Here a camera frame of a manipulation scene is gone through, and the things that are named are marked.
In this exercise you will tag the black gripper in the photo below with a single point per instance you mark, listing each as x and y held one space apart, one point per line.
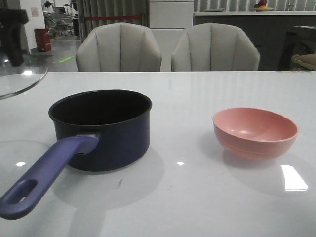
11 21

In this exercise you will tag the glass lid with blue knob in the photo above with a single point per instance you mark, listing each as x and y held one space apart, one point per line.
16 80

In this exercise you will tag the dark blue saucepan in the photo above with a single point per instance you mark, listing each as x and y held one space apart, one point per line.
96 131

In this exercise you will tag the pink bowl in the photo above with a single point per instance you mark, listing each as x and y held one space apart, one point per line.
254 134

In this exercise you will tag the red bin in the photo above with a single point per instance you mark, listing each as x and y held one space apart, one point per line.
42 39

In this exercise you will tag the red barrier belt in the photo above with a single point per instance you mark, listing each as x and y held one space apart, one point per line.
140 16

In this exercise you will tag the left beige chair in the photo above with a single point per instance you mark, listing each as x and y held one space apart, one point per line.
119 47

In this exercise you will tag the beige chair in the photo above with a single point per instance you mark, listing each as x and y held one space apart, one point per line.
214 47
119 47

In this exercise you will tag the white cabinet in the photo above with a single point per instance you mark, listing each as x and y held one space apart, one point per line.
167 19

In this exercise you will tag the right beige chair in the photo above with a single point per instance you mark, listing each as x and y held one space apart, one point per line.
214 47

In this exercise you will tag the fruit plate on counter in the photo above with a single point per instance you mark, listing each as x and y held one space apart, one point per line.
261 6

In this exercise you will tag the olive cushion seat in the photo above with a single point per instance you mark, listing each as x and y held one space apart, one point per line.
304 62

